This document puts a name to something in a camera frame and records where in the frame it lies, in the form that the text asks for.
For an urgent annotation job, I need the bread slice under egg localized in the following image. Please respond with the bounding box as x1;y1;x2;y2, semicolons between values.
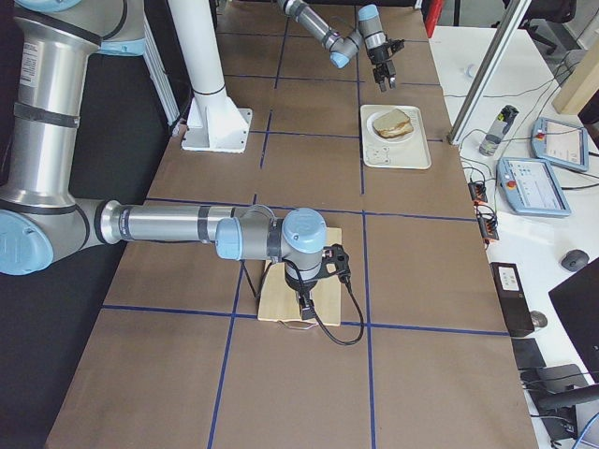
374;123;414;139

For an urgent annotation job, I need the teach pendant far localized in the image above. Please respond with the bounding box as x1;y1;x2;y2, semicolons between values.
531;117;590;172

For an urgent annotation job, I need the wooden cutting board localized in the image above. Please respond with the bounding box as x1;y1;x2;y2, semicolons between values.
258;220;342;326

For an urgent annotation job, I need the teach pendant near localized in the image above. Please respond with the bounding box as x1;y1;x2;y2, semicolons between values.
496;157;571;217

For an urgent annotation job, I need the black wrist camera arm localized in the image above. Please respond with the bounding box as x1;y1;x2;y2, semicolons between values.
386;38;405;57
317;243;351;284

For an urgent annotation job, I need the black box with label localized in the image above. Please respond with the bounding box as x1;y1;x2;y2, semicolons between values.
489;262;534;338

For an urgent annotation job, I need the white mounting column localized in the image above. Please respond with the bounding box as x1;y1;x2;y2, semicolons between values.
168;0;226;106

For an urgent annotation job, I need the aluminium frame post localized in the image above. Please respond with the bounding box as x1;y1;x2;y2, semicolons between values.
447;0;532;145

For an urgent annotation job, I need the orange black connector strip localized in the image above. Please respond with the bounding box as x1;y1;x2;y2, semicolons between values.
468;181;499;246

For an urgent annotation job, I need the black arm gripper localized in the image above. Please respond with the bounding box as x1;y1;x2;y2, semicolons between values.
285;272;317;321
367;45;397;93

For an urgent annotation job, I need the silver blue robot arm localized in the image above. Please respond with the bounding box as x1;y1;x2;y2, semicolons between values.
277;0;404;92
1;54;169;327

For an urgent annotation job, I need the clear water bottle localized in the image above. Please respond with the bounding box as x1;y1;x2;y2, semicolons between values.
478;105;519;156

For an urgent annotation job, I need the teach pendant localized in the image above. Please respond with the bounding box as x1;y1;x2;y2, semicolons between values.
531;117;590;172
496;157;571;217

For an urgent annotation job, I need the black computer mouse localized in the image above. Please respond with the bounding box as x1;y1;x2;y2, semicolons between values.
560;249;590;272

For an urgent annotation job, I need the white round plate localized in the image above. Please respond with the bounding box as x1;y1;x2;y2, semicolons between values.
370;109;415;140

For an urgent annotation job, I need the black camera cable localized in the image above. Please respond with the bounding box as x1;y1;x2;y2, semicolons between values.
308;275;366;347

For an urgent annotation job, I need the paper cup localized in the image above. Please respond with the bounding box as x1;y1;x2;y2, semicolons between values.
463;64;478;80

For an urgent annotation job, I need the brown bread slice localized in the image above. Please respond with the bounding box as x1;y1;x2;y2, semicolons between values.
373;109;411;134

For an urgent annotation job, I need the white column base plate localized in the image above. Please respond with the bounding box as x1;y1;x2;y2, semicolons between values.
182;97;253;153

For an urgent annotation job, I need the black monitor corner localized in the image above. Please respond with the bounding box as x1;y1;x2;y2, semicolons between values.
548;263;598;381

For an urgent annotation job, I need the cream bear serving tray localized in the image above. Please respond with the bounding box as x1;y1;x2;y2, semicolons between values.
360;105;431;169

